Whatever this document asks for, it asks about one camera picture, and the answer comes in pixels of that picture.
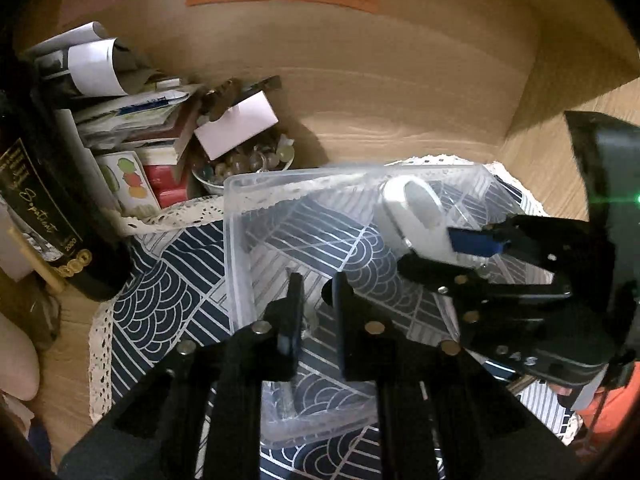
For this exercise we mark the red book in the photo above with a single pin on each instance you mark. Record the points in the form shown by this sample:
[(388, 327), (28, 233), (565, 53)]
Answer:
[(162, 185)]

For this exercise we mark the white plastic device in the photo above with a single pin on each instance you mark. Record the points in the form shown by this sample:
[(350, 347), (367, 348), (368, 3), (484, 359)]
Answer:
[(400, 210)]

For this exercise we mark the pile of papers and booklets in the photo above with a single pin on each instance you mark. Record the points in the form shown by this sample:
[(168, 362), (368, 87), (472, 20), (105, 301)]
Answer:
[(135, 115)]

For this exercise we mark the pale pink rounded object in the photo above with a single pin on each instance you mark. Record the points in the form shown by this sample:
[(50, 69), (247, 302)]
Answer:
[(17, 355)]

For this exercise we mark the beige wooden stick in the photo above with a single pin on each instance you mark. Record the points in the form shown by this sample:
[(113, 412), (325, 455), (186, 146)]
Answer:
[(37, 260)]

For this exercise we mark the white card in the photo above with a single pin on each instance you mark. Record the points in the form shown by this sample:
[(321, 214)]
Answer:
[(235, 125)]

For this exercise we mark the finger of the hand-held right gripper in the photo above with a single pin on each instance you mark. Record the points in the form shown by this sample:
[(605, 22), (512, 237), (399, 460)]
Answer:
[(475, 242), (435, 272)]

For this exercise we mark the rolled white paper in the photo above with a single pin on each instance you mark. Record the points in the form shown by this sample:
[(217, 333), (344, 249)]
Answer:
[(55, 50), (95, 67)]

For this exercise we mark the pile of glass beads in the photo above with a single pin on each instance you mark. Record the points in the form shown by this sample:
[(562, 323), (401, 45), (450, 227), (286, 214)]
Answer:
[(245, 160)]

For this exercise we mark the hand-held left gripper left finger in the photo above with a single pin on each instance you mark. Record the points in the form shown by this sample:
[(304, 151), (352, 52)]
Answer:
[(296, 320)]

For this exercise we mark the white box with coloured print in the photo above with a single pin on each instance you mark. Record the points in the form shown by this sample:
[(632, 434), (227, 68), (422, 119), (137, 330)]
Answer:
[(127, 180)]

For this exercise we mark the brown metal ornament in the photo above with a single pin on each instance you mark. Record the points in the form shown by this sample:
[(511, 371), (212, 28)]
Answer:
[(220, 95)]

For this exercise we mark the clear plastic storage box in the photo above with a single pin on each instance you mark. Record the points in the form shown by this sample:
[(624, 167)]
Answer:
[(240, 260)]

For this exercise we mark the white bowl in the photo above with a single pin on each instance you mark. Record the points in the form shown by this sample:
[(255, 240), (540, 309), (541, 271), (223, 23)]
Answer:
[(210, 186)]

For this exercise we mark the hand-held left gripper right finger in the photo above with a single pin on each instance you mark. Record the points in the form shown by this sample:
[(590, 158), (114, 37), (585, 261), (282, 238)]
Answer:
[(341, 320)]

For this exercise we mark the navy patterned lace-edged cloth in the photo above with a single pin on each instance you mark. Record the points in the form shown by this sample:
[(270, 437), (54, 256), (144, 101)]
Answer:
[(165, 300)]

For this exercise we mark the dark wine bottle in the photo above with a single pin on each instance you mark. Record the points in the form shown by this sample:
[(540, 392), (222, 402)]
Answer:
[(45, 200)]

